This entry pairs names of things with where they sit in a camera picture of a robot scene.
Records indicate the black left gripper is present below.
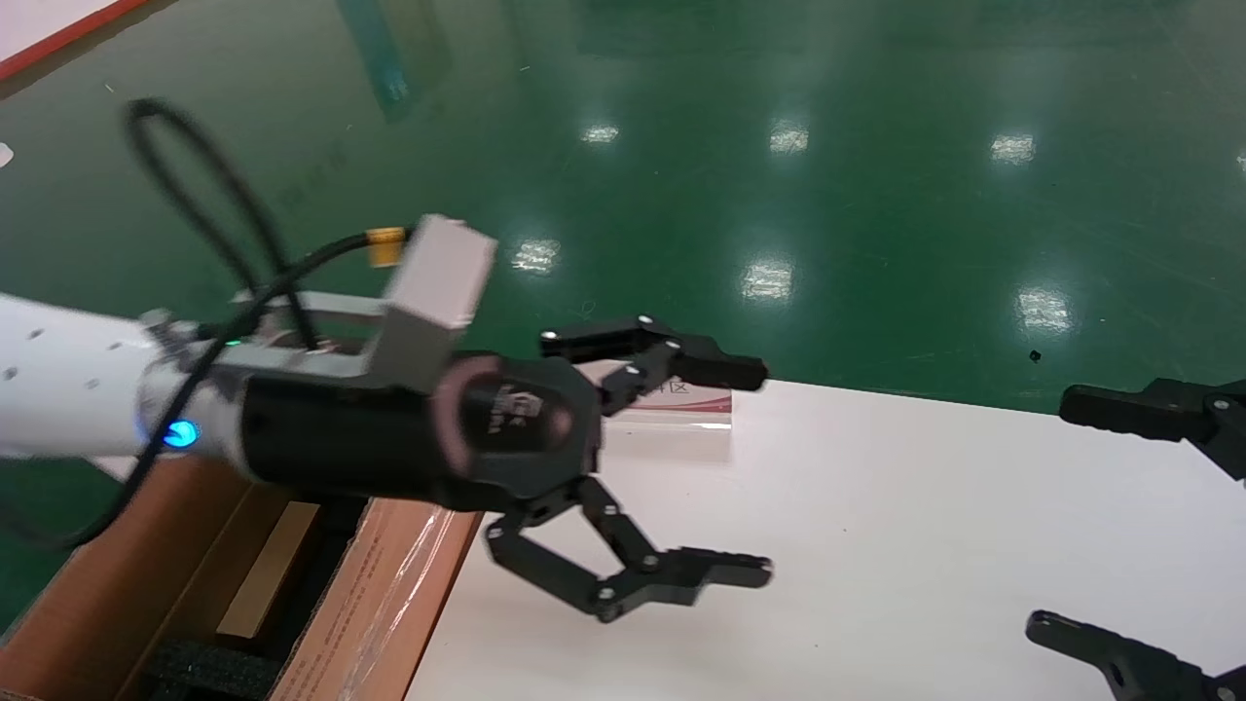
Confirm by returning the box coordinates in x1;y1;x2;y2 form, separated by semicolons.
238;352;776;625

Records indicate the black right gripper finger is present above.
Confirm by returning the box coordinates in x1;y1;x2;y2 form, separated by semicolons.
1024;610;1246;701
1057;380;1246;484

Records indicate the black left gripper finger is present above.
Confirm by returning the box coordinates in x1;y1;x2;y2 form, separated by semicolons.
538;314;770;418

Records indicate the small cardboard box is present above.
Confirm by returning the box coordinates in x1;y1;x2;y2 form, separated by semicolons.
215;500;323;642

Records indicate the large cardboard box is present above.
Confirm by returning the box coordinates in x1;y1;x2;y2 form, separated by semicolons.
0;453;486;701

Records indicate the acrylic sign with pink band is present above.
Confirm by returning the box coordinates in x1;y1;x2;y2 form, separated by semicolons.
611;375;734;432

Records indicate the black foam padding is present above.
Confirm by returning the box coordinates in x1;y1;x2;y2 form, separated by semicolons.
144;637;285;701

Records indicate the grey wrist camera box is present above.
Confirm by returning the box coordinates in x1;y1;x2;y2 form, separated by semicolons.
263;214;500;396

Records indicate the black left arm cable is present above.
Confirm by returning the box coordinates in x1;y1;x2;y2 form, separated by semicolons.
0;96;411;552

